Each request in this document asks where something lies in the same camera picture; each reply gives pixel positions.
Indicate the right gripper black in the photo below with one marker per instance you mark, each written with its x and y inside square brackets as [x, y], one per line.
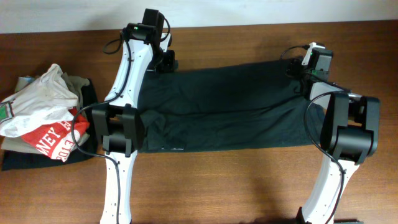
[293, 65]

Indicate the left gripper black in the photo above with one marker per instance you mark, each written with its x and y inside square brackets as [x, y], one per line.
[166, 61]

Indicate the dark green t-shirt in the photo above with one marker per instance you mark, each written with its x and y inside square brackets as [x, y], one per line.
[248, 106]

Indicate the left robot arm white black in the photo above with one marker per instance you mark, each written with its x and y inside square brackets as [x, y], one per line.
[117, 122]

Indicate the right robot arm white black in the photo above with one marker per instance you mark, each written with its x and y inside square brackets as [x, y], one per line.
[349, 135]

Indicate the black folded garment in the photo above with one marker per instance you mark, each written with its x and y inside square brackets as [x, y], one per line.
[18, 160]

